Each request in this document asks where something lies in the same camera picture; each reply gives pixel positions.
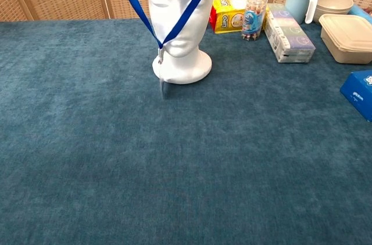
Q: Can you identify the blue cylindrical tube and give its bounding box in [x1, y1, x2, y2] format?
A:
[348, 4, 372, 25]

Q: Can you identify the clear snack jar blue label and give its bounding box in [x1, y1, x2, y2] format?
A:
[241, 0, 268, 42]

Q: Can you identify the blue pink Oreo box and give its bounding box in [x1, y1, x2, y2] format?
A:
[339, 70, 372, 123]

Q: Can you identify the light blue mug white handle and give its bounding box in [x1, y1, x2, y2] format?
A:
[284, 0, 319, 24]

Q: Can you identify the teal table cloth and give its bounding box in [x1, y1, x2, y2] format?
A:
[0, 17, 372, 245]

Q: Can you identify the pastel multicolour tissue pack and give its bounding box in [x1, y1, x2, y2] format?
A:
[263, 3, 316, 64]

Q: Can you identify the beige lidded lunch box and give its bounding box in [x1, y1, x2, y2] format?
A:
[318, 13, 372, 64]

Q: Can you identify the blue lanyard strap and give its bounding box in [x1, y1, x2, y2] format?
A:
[110, 0, 224, 67]

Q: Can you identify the beige bowl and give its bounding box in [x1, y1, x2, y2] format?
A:
[313, 0, 355, 22]

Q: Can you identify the yellow snack box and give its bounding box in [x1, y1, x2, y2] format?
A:
[209, 0, 270, 34]

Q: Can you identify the white and blue ID badge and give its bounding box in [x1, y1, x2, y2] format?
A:
[158, 64, 170, 100]

